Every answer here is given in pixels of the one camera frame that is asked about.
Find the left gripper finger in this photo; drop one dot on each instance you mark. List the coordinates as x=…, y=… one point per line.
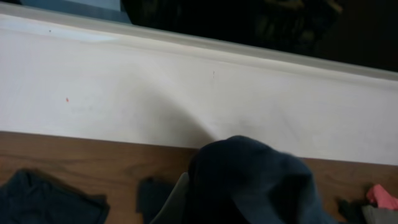
x=173, y=209

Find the blue denim shorts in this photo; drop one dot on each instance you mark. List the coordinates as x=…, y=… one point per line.
x=241, y=180

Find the folded dark navy garment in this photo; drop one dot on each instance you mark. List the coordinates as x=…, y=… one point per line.
x=30, y=198

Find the white table edge board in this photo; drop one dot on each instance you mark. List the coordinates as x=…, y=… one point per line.
x=72, y=76

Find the black garment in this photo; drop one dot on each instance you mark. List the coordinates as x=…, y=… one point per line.
x=352, y=211

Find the grey shorts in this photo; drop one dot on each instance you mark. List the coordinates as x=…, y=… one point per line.
x=374, y=215

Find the red garment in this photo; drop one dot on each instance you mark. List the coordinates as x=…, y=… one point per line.
x=378, y=195

